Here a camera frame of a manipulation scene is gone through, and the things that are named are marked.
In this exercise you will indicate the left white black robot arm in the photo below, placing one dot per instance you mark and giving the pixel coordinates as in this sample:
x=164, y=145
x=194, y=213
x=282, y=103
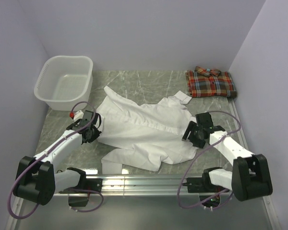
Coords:
x=37, y=180

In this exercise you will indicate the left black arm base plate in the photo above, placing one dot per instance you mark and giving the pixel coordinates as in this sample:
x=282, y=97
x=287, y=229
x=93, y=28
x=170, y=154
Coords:
x=79, y=197

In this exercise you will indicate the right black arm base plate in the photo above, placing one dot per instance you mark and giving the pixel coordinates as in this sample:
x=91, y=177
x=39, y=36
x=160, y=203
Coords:
x=199, y=185

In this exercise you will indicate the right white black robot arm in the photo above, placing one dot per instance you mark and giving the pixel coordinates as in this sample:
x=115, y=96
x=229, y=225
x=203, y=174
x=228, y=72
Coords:
x=243, y=161

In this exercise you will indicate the white plastic laundry basket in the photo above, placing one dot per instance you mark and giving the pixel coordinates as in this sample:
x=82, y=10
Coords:
x=64, y=81

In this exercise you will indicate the folded plaid flannel shirt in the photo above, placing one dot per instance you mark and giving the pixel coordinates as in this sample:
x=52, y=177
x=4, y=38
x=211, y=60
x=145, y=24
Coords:
x=210, y=82

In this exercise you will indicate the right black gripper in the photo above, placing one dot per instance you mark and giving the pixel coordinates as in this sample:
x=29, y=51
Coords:
x=192, y=126

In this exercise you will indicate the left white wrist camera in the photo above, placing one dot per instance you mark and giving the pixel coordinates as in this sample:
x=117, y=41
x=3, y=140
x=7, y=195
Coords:
x=76, y=115

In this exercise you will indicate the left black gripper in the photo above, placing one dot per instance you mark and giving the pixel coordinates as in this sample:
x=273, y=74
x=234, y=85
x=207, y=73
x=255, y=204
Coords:
x=95, y=135

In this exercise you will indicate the white long sleeve shirt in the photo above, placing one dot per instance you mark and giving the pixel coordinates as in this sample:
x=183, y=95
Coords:
x=144, y=136

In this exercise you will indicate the aluminium mounting rail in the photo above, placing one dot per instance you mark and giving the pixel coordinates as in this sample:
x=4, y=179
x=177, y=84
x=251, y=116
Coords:
x=144, y=185

